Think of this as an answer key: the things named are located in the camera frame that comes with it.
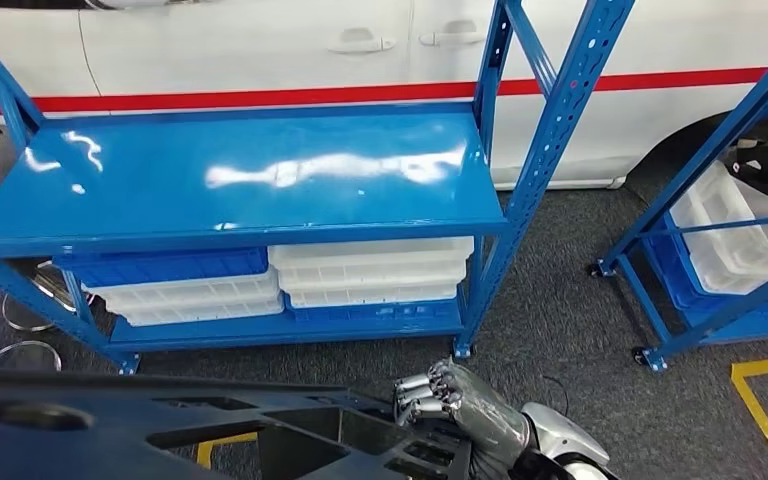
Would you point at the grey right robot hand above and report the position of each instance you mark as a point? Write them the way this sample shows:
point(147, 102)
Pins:
point(483, 411)

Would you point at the black plastic plate panel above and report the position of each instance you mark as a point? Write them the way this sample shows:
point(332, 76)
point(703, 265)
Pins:
point(126, 430)

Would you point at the blue metal shelf rack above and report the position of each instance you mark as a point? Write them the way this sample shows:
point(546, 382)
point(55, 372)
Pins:
point(689, 173)
point(258, 199)

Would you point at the chrome stanchion base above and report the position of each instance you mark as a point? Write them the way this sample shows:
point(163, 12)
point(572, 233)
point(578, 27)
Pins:
point(26, 318)
point(53, 285)

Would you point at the white car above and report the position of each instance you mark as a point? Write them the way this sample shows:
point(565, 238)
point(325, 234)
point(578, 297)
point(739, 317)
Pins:
point(225, 40)

